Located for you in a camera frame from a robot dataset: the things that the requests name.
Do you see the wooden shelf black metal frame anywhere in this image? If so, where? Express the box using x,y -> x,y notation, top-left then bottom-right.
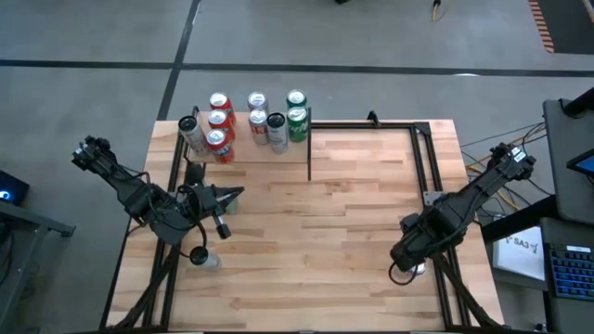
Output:
183,105 -> 314,182

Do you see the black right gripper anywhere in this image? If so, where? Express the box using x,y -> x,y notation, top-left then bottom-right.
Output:
389,212 -> 446,273

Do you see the black floor cable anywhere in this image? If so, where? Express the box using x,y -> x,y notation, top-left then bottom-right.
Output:
458,121 -> 558,199

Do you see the black device blue light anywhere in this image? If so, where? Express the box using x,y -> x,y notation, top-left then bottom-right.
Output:
0,170 -> 31,208

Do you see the grey metal bench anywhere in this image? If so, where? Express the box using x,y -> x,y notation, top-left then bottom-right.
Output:
0,199 -> 77,334

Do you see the monitor with blue screen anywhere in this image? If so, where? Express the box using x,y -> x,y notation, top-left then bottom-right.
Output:
565,148 -> 594,178

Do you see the black mat orange striped edge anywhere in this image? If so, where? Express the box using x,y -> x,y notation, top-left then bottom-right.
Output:
528,0 -> 594,55

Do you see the white SA3 paper sheet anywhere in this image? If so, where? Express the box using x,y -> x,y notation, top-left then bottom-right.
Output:
491,225 -> 548,282

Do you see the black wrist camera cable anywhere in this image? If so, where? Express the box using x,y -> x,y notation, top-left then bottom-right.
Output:
178,221 -> 209,259
387,260 -> 419,287

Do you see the white Celsius Arctic Vibe can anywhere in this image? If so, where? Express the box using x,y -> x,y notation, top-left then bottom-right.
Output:
266,111 -> 291,155
188,246 -> 223,273

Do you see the white orange Celsius can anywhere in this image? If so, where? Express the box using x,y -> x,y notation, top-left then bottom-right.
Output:
177,114 -> 211,158

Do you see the silver metal bracket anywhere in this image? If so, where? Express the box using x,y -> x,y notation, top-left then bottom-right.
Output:
422,189 -> 446,208

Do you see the red Fanta strawberry can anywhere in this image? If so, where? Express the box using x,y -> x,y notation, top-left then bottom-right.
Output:
208,91 -> 237,122
205,128 -> 236,164
207,109 -> 237,140

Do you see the grey side table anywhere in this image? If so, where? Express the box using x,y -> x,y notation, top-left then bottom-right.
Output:
542,87 -> 594,228

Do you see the yellow floor cable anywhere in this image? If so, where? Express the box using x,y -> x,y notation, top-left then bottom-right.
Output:
468,132 -> 549,212

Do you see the silver Diet Coke can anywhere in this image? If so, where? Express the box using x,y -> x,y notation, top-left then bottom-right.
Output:
248,109 -> 272,146
247,90 -> 270,112
402,260 -> 428,279

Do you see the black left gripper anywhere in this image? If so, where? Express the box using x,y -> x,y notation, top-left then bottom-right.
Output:
178,161 -> 246,240

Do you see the backlit computer keyboard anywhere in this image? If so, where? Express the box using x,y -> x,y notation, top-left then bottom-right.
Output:
547,243 -> 594,301

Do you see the yellow hanging cord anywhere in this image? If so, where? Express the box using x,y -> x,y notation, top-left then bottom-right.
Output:
432,0 -> 455,23

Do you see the black side desk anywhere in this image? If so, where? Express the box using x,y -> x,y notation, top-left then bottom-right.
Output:
480,194 -> 594,334

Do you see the black aluminium table frame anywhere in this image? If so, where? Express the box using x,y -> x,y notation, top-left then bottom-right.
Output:
99,105 -> 505,333

